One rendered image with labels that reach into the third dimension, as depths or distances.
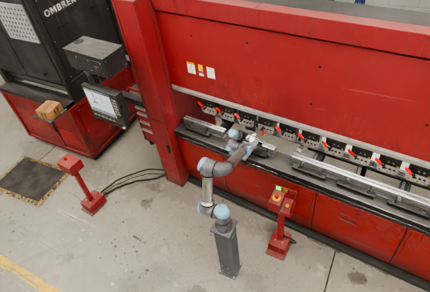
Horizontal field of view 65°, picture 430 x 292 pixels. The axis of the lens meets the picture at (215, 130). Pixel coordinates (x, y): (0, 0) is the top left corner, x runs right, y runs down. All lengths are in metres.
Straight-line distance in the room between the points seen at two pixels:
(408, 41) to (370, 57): 0.23
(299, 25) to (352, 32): 0.33
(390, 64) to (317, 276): 2.12
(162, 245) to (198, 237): 0.39
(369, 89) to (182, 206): 2.50
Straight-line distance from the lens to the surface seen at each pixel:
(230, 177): 3.61
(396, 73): 2.34
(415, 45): 2.22
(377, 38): 2.23
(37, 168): 5.25
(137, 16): 2.89
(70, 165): 3.80
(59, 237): 4.34
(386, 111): 2.50
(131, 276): 3.76
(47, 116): 4.18
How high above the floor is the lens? 3.24
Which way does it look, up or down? 42 degrees down
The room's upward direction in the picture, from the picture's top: 8 degrees counter-clockwise
